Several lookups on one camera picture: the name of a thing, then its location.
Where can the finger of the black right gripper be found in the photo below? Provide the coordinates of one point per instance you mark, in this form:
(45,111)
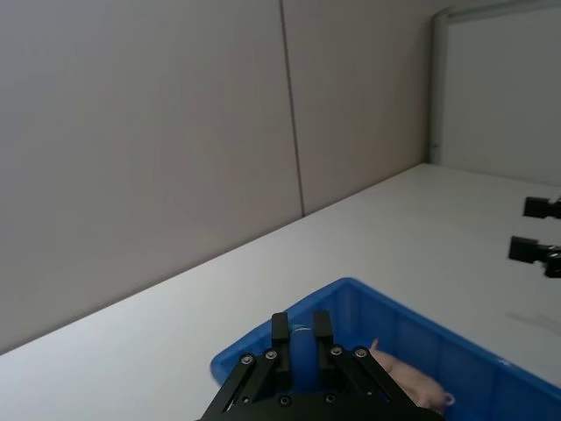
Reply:
(541,207)
(528,249)

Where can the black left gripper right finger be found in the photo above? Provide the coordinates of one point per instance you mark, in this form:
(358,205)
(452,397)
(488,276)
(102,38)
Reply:
(322,346)

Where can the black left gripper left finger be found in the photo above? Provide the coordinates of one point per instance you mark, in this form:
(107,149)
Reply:
(280,351)

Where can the blue cylindrical object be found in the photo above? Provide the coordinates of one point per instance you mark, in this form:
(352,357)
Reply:
(303,359)

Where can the pale pink soft toy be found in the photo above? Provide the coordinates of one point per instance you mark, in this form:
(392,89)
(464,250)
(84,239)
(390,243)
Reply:
(407,373)

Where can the blue plastic bin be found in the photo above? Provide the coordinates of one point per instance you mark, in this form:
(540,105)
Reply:
(438,333)

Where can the white corner pipe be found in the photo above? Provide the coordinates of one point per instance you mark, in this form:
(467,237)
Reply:
(437,87)

